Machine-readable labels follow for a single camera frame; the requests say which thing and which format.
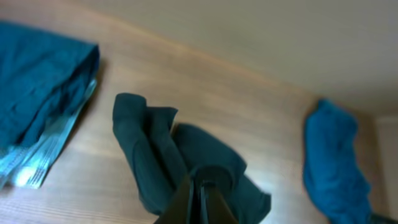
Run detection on black t-shirt with logo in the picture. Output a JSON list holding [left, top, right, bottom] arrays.
[[113, 93, 271, 223]]

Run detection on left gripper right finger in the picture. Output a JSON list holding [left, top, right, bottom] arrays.
[[200, 185, 239, 224]]

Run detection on folded dark navy garment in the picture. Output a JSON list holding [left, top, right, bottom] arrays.
[[1, 21, 100, 147]]

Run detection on crumpled blue shirt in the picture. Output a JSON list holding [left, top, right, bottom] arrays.
[[303, 100, 372, 224]]

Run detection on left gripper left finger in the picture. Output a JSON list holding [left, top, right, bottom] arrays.
[[154, 175, 194, 224]]

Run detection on folded light blue jeans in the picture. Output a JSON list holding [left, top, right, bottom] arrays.
[[1, 80, 97, 189]]

